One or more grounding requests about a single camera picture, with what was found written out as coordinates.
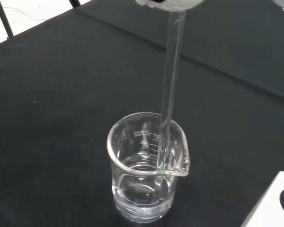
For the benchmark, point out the black tripod leg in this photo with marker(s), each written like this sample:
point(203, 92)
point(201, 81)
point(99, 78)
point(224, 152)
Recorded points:
point(75, 2)
point(4, 19)

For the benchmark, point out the clear glass beaker with liquid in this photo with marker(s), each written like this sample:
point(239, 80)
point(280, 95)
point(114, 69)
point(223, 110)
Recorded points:
point(142, 194)

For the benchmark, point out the black cloth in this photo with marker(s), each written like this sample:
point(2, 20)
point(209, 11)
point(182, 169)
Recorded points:
point(61, 106)

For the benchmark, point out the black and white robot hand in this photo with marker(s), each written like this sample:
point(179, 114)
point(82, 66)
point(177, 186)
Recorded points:
point(170, 4)

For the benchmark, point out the white test tube rack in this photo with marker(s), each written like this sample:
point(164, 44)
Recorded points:
point(262, 205)

